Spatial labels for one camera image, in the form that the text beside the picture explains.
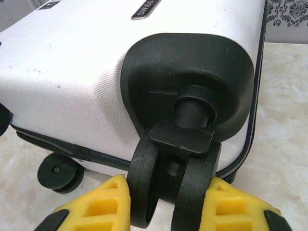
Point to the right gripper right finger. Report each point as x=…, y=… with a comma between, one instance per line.
x=231, y=207

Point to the white hard-shell suitcase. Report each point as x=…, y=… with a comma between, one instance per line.
x=72, y=72

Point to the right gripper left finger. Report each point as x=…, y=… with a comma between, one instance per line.
x=101, y=207

